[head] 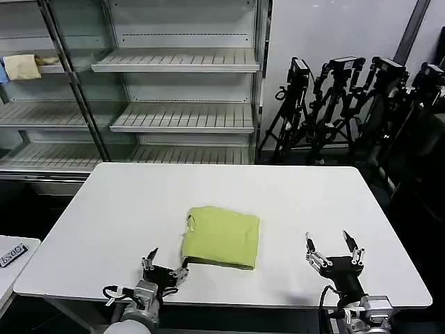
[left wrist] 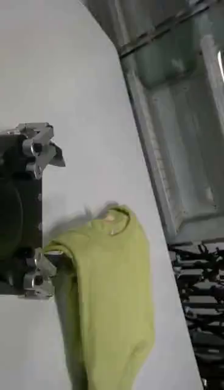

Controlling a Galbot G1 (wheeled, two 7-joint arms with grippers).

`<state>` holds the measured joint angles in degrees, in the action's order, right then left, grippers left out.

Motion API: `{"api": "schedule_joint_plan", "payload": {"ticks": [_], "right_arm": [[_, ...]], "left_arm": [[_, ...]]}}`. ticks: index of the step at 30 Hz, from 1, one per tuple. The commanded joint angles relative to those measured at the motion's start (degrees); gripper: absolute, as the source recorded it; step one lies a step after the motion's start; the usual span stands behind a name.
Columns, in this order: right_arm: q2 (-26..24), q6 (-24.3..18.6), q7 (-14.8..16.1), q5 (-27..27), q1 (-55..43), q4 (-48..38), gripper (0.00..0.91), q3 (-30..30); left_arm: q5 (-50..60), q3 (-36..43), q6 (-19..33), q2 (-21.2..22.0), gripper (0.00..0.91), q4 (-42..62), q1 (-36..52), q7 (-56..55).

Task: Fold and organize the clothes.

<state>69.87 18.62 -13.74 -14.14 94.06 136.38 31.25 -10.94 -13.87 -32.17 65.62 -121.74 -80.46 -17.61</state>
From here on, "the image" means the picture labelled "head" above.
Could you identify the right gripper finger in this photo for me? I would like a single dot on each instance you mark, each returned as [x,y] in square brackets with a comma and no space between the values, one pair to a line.
[318,261]
[357,255]

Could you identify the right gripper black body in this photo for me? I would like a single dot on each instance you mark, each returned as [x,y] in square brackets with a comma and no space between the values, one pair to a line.
[344,275]

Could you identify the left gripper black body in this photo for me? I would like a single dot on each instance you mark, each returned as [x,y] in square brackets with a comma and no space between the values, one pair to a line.
[160,275]

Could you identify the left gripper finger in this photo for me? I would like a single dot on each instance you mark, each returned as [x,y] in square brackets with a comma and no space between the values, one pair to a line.
[181,273]
[149,260]

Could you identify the yellow-green shirt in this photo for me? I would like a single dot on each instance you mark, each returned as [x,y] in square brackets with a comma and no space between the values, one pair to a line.
[226,236]

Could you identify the black plate with numbers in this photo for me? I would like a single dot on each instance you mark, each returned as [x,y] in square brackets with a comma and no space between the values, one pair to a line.
[14,255]

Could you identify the small white side table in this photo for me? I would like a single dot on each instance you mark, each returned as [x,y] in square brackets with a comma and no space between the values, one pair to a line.
[14,275]

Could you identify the wide grey display shelf unit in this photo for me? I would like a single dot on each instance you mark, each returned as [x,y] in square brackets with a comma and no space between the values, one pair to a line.
[184,115]

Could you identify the thin metal rack posts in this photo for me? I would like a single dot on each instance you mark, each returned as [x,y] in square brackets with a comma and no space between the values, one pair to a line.
[80,94]

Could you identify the grey display shelf with cloths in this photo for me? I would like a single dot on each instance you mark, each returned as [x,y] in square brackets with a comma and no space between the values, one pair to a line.
[31,115]

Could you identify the yellowish crumpled cloth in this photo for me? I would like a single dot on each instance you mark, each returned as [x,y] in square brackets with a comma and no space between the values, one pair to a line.
[48,60]

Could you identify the beige folded cloth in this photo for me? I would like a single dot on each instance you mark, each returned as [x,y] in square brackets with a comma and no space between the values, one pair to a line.
[22,67]

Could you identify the slanted grey metal beam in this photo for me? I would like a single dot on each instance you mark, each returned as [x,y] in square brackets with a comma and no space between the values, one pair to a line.
[413,28]

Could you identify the blue cloth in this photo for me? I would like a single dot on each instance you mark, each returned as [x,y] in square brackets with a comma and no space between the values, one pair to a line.
[3,71]

